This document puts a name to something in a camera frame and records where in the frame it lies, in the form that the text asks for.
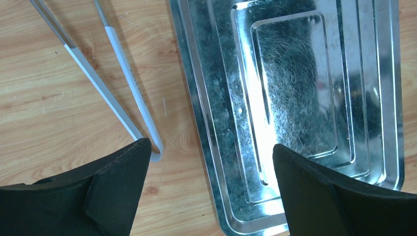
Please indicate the metal tongs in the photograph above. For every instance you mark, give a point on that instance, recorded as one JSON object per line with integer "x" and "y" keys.
{"x": 98, "y": 83}

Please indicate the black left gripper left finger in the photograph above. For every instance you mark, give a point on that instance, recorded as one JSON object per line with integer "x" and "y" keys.
{"x": 99, "y": 198}

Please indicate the metal tray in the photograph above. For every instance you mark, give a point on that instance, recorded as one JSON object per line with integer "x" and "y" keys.
{"x": 322, "y": 77}

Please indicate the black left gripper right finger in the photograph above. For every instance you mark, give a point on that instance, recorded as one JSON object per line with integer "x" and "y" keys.
{"x": 319, "y": 201}

